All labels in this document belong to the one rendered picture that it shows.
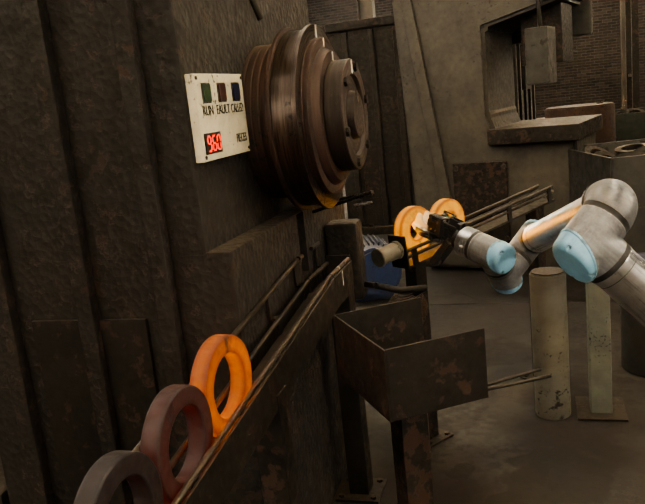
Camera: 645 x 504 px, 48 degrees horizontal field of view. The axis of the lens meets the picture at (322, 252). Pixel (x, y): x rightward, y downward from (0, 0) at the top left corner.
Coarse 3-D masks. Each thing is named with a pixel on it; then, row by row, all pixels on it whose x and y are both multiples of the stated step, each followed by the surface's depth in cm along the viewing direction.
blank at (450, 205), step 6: (444, 198) 243; (438, 204) 239; (444, 204) 240; (450, 204) 242; (456, 204) 244; (432, 210) 239; (438, 210) 238; (450, 210) 242; (456, 210) 244; (462, 210) 246; (462, 216) 246
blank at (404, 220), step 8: (408, 208) 231; (416, 208) 232; (424, 208) 235; (400, 216) 230; (408, 216) 230; (400, 224) 229; (408, 224) 231; (400, 232) 229; (408, 232) 231; (408, 240) 231; (416, 240) 233; (424, 240) 236; (408, 248) 231
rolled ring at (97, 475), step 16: (96, 464) 95; (112, 464) 95; (128, 464) 98; (144, 464) 102; (96, 480) 93; (112, 480) 94; (128, 480) 103; (144, 480) 102; (160, 480) 106; (80, 496) 92; (96, 496) 91; (144, 496) 103; (160, 496) 105
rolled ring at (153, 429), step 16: (176, 384) 116; (160, 400) 110; (176, 400) 111; (192, 400) 116; (160, 416) 108; (192, 416) 120; (208, 416) 121; (144, 432) 107; (160, 432) 106; (192, 432) 120; (208, 432) 121; (144, 448) 106; (160, 448) 106; (192, 448) 120; (208, 448) 121; (160, 464) 106; (192, 464) 118; (176, 480) 110
